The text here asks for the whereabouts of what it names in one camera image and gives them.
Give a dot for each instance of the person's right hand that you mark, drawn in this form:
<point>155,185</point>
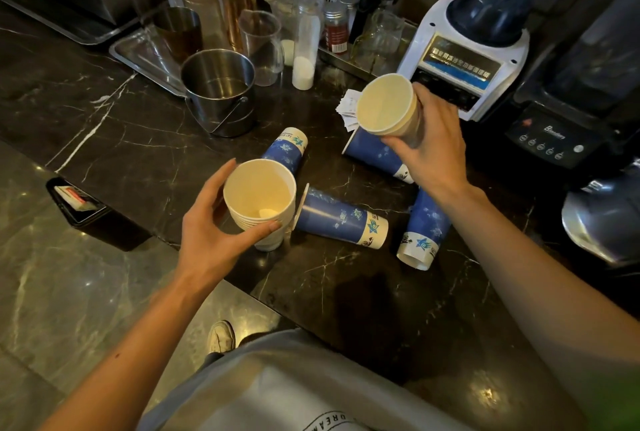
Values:
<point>440,156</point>

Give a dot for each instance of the person's left hand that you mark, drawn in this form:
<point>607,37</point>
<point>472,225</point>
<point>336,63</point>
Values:
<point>205,246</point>

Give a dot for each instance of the blue star-print paper cup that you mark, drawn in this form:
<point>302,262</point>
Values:
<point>335,218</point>
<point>425,226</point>
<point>286,151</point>
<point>372,151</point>

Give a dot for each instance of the white printed paper cup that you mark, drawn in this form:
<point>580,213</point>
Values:
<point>387,106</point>

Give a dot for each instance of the stack of white paper cups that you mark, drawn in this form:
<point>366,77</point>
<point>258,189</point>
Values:
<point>257,191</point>

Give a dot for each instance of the person's right forearm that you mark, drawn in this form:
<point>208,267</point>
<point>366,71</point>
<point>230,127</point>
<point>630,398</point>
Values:
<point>540,286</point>

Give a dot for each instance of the person's left forearm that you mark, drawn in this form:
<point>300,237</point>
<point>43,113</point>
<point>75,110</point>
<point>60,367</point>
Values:
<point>125,360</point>

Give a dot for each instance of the black floor trash bin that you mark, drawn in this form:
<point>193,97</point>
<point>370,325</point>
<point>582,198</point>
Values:
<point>115,233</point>

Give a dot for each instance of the person's white shoe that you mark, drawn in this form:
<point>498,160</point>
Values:
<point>221,337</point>

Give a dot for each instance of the black marble countertop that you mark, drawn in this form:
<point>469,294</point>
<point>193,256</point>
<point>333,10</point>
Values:
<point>400,306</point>

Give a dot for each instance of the person's white shirt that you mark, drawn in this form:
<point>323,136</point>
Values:
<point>280,390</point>

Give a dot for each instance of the person's right green sleeve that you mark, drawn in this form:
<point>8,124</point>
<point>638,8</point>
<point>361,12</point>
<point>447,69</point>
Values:
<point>625,400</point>

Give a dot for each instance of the white blender base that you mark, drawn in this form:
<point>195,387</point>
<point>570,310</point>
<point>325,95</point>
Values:
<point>462,63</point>

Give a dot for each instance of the pile of white receipts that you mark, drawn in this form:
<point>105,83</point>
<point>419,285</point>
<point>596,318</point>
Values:
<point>347,108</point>

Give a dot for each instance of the black blender base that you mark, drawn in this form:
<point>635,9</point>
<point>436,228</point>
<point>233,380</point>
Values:
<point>550,136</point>

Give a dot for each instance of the narrow steel tray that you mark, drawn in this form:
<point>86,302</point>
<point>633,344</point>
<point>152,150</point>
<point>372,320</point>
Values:
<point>345,66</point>

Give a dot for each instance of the clear glass pitcher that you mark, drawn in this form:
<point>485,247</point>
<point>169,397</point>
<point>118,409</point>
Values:
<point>377,41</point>

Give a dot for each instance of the stainless steel pail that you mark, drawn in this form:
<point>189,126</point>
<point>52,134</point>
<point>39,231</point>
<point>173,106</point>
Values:
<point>220,111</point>

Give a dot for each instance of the red and white carton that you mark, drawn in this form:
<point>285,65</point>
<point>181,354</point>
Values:
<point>75,197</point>

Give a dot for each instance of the red spice jar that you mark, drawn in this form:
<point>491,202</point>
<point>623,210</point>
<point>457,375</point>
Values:
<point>336,33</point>

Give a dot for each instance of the clear tube with white powder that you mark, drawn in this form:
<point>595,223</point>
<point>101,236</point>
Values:
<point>305,56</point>

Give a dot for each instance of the silver metal pitcher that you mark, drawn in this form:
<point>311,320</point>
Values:
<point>605,216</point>

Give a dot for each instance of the clear blender cover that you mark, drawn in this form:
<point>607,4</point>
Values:
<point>595,56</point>

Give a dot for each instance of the wide steel tray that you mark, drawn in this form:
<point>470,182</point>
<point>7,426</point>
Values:
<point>140,58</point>

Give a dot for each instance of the clear jar with white powder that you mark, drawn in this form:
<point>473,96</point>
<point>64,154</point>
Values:
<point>285,21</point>

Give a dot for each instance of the clear plastic measuring jug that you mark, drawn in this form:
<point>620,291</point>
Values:
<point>260,46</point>

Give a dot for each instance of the dark steel cup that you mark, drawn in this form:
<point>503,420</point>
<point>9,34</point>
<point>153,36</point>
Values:
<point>177,33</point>

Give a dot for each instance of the short gold tumbler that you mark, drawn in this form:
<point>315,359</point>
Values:
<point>202,11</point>

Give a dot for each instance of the tall copper tumbler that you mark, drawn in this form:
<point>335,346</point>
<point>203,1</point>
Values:
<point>236,1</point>

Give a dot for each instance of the black metal tray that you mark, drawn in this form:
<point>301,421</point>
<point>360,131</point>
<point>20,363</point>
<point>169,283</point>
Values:
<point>60,28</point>

